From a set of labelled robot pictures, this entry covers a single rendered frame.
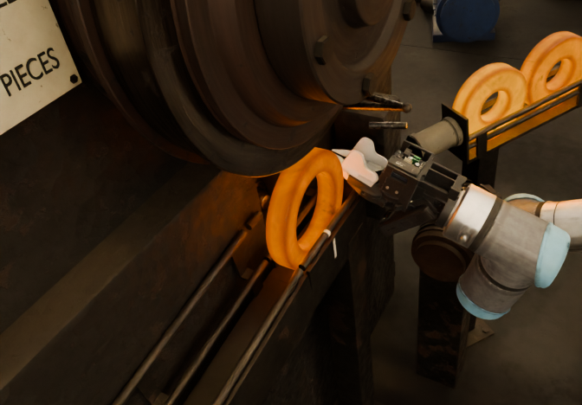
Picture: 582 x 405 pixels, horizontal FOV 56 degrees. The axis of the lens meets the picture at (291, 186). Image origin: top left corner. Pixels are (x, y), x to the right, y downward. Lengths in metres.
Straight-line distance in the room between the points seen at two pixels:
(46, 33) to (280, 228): 0.38
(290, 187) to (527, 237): 0.34
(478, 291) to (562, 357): 0.70
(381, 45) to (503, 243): 0.35
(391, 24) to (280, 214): 0.28
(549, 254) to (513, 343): 0.78
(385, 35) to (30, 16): 0.36
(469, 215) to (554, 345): 0.84
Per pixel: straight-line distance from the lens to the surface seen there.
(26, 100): 0.55
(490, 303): 0.95
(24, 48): 0.55
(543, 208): 1.01
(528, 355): 1.60
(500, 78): 1.10
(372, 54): 0.63
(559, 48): 1.18
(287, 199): 0.74
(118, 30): 0.48
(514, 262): 0.86
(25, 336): 0.62
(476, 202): 0.84
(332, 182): 0.85
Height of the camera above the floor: 1.30
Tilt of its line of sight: 39 degrees down
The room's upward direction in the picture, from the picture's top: 9 degrees counter-clockwise
